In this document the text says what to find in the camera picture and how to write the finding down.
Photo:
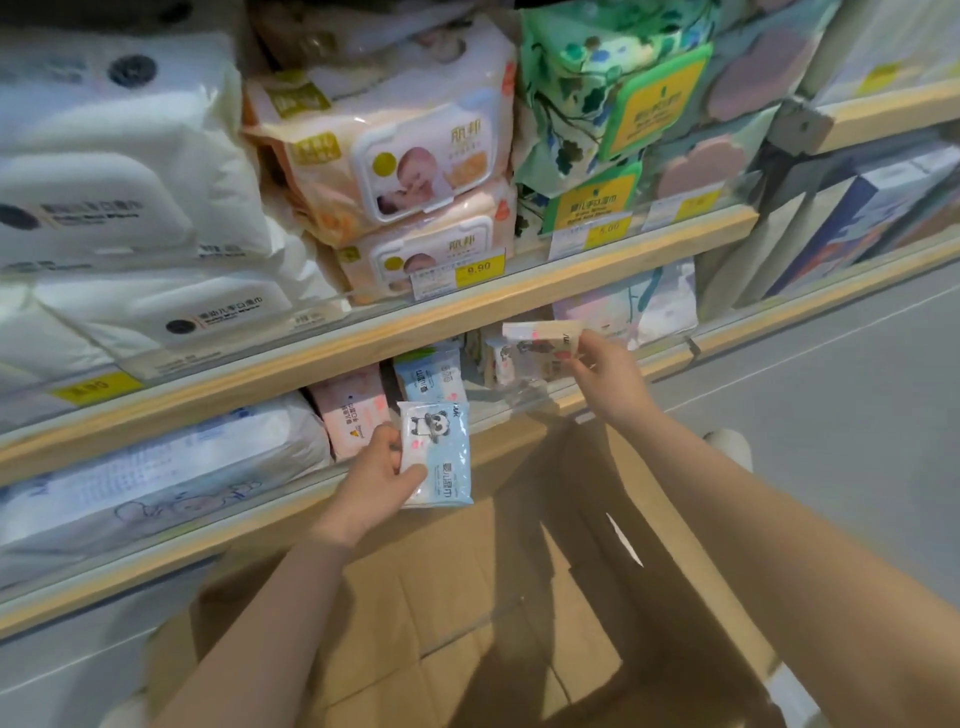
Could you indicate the person's right hand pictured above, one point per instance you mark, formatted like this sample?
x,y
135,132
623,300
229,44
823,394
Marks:
x,y
615,390

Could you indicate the person's left hand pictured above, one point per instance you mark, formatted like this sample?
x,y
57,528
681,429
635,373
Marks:
x,y
367,495

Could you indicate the pink small wipes packet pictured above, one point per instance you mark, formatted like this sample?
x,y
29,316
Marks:
x,y
352,420

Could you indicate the blue panda print wipes pack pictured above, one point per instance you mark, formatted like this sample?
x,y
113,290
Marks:
x,y
439,457
427,375

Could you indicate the brown cardboard box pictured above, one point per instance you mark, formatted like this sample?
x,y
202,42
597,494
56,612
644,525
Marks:
x,y
465,600

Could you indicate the wooden store shelving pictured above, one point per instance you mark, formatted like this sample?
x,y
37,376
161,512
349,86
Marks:
x,y
450,315

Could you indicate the white wet wipes packet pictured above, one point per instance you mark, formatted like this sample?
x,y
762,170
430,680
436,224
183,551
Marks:
x,y
150,300
112,127
37,337

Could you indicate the green pink tissue bundle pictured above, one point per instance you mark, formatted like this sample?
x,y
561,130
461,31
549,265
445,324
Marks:
x,y
765,67

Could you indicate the person's right forearm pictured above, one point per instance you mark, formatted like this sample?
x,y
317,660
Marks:
x,y
787,562

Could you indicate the person's left forearm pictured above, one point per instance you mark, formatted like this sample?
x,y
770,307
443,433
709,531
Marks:
x,y
255,652

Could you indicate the neighbouring wooden shelf unit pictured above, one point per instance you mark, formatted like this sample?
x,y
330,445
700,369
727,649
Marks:
x,y
885,112

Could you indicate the yellow price tag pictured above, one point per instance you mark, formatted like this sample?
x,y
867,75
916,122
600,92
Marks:
x,y
607,229
697,202
97,388
480,268

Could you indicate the white pack with blue print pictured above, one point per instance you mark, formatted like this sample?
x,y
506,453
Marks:
x,y
150,480

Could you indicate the grey metal shelf bracket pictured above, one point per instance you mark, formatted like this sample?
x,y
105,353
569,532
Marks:
x,y
799,127

